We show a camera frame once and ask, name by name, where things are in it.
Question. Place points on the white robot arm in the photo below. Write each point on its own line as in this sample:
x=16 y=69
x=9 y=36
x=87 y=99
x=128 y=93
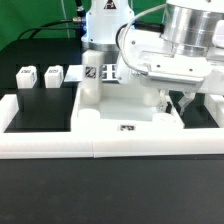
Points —
x=177 y=45

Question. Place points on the white square table top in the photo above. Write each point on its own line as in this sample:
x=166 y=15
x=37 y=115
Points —
x=123 y=108

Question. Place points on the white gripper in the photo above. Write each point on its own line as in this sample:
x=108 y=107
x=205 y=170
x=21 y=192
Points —
x=145 y=57

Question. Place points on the white U-shaped obstacle fence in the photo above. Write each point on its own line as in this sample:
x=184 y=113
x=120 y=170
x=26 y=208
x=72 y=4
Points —
x=36 y=124

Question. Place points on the white sheet with AprilTags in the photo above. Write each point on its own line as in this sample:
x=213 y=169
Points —
x=77 y=73

